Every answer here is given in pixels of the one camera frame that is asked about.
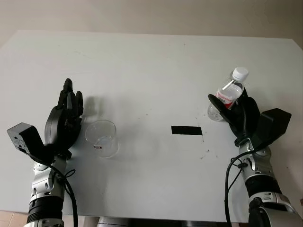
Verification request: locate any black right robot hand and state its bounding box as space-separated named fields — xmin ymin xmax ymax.
xmin=207 ymin=88 xmax=261 ymax=140

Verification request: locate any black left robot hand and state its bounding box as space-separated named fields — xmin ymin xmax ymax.
xmin=44 ymin=78 xmax=85 ymax=158

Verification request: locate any clear plastic water bottle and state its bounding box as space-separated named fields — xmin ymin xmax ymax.
xmin=207 ymin=67 xmax=250 ymax=122

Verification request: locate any clear glass cup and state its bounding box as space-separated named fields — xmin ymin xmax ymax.
xmin=84 ymin=119 xmax=120 ymax=159

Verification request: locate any black tape rectangle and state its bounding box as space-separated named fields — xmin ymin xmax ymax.
xmin=171 ymin=126 xmax=204 ymax=136

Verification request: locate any dark robot torso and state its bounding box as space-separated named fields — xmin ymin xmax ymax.
xmin=96 ymin=216 xmax=228 ymax=227

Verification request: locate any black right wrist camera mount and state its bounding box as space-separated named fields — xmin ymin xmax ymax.
xmin=250 ymin=108 xmax=292 ymax=151

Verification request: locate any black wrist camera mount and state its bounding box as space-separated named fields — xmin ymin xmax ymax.
xmin=250 ymin=108 xmax=292 ymax=151
xmin=6 ymin=122 xmax=56 ymax=164

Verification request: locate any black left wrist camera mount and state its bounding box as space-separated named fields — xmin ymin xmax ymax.
xmin=6 ymin=122 xmax=56 ymax=164

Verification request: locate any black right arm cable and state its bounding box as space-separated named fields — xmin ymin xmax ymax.
xmin=223 ymin=148 xmax=258 ymax=225

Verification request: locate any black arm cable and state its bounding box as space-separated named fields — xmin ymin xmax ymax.
xmin=223 ymin=148 xmax=258 ymax=225
xmin=48 ymin=164 xmax=79 ymax=227

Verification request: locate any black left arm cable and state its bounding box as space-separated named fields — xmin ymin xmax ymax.
xmin=48 ymin=164 xmax=79 ymax=227

